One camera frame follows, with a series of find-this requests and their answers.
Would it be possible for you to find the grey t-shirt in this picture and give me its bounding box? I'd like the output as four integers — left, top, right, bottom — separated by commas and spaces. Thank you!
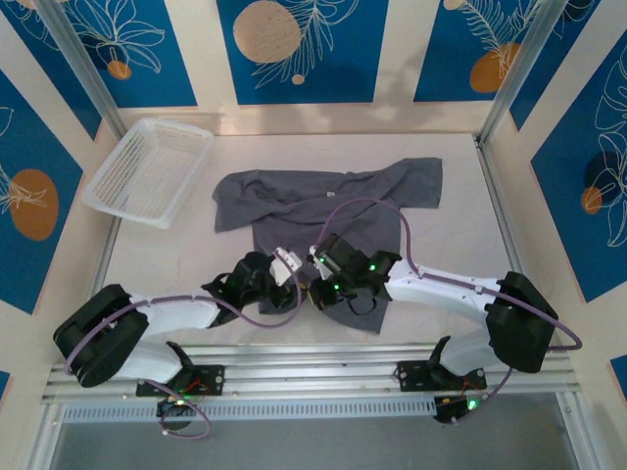
211, 156, 445, 336

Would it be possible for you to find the white plastic mesh basket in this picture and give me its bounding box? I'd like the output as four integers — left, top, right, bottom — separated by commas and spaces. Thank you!
81, 117, 215, 230

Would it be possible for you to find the left black controller box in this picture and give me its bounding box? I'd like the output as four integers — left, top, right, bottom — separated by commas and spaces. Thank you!
156, 395, 198, 435

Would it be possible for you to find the black controller box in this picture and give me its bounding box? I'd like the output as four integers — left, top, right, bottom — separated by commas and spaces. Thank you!
433, 394, 486, 426
156, 395, 198, 435

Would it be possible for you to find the right black controller box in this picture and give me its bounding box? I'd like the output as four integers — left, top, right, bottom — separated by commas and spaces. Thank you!
433, 394, 486, 426

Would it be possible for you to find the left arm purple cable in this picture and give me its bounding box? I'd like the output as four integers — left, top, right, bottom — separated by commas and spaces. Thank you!
65, 278, 301, 441

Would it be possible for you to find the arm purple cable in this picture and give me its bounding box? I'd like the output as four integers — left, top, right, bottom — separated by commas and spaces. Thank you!
315, 197, 584, 427
65, 278, 301, 441

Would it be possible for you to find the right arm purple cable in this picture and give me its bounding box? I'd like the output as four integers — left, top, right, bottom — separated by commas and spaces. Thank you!
315, 197, 584, 427

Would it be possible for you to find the aluminium rail frame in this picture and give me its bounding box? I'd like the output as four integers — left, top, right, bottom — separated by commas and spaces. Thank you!
41, 342, 582, 405

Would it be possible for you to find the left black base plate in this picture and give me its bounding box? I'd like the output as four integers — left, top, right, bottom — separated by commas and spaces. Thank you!
135, 364, 226, 398

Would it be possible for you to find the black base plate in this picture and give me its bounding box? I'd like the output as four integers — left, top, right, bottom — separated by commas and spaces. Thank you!
394, 359, 489, 393
135, 364, 226, 398

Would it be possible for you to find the grey slotted cable duct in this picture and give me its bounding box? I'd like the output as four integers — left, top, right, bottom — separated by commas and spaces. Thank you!
61, 396, 437, 425

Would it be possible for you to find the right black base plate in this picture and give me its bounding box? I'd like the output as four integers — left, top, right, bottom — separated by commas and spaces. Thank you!
394, 359, 489, 393

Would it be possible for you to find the blue floral wall panel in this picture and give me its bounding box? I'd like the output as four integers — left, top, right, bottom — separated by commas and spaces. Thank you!
0, 0, 103, 142
531, 33, 627, 304
508, 0, 603, 132
61, 0, 198, 109
413, 0, 553, 103
217, 0, 391, 106
0, 70, 84, 315

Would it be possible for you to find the aluminium corner post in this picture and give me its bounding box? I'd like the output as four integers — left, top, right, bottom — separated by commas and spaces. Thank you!
34, 0, 124, 143
477, 0, 572, 148

